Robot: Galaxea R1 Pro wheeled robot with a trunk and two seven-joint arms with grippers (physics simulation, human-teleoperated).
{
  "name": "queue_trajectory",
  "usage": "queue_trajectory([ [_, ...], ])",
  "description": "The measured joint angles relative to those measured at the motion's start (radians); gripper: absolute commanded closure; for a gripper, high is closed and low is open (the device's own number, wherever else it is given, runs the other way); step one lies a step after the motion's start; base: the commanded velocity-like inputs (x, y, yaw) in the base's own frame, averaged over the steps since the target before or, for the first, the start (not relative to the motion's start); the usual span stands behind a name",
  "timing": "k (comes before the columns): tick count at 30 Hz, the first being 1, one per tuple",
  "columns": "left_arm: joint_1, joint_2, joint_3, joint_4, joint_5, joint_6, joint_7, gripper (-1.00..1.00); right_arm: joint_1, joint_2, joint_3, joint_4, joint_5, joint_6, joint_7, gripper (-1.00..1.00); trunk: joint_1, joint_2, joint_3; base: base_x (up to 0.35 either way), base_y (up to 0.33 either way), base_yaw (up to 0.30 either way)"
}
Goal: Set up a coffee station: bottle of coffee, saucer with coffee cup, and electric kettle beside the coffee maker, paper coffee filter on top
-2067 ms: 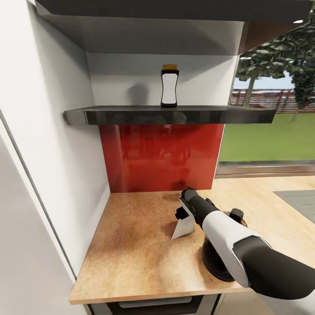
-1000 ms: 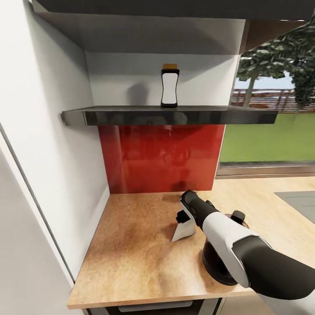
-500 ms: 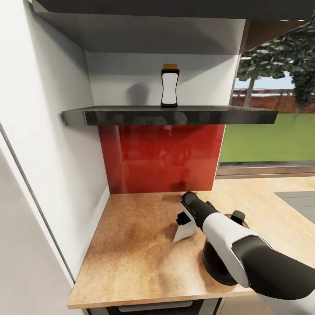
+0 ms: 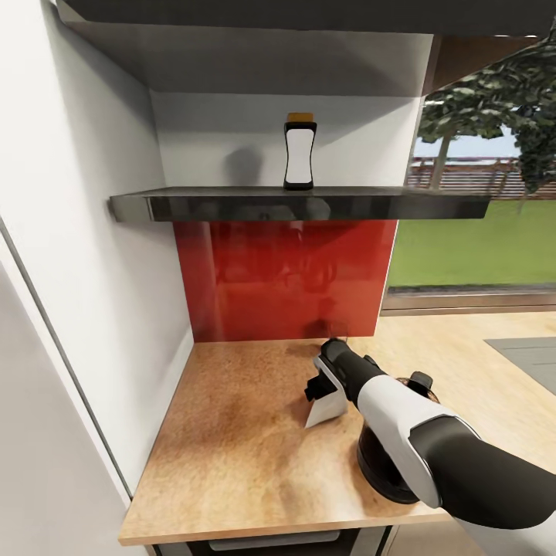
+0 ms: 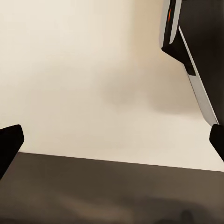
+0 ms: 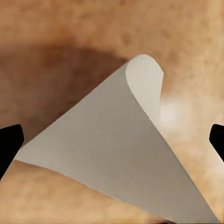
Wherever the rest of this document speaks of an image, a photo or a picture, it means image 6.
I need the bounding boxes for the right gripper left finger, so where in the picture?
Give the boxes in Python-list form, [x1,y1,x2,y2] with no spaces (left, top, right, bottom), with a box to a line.
[0,124,24,180]

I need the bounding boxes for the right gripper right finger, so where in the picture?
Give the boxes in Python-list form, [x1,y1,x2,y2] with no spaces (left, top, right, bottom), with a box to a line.
[209,124,224,161]

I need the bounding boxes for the paper coffee filter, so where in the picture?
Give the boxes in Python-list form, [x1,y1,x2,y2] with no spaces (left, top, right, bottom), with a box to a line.
[14,54,220,224]

